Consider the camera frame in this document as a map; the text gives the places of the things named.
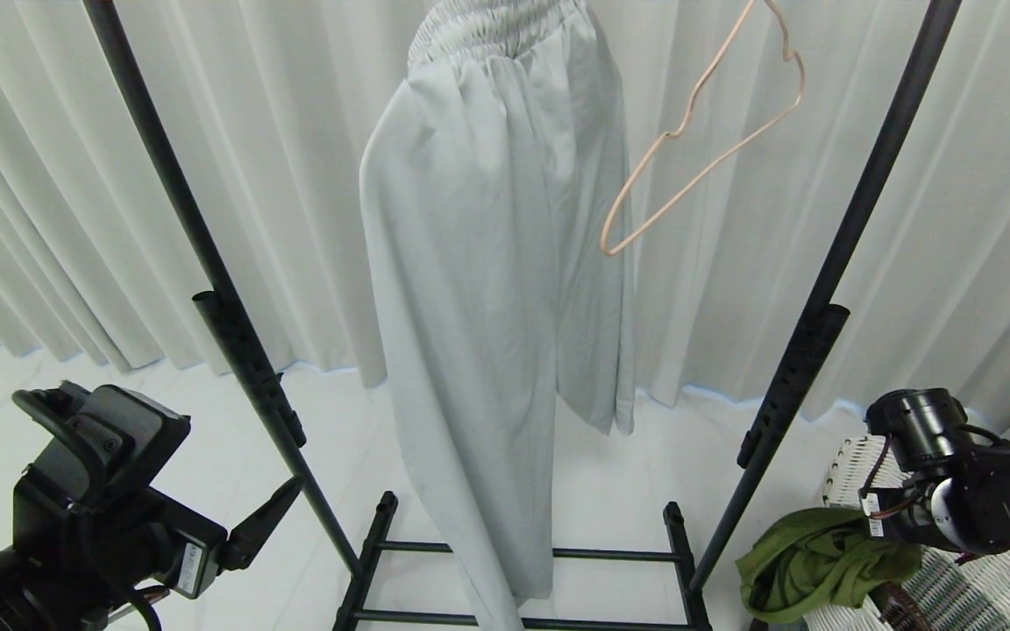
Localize white laundry basket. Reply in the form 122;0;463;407
750;436;1010;631

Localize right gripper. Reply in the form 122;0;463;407
862;480;966;551

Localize white curtain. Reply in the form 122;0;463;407
0;0;1010;430

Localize pale grey shorts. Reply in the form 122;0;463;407
359;0;637;631

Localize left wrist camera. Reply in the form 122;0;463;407
12;381;192;535

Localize green garment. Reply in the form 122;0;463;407
736;507;924;625

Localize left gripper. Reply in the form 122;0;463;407
110;476;304;601

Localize pink clothes hanger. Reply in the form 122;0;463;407
600;0;807;257

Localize black clothes rack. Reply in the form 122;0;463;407
82;0;964;631

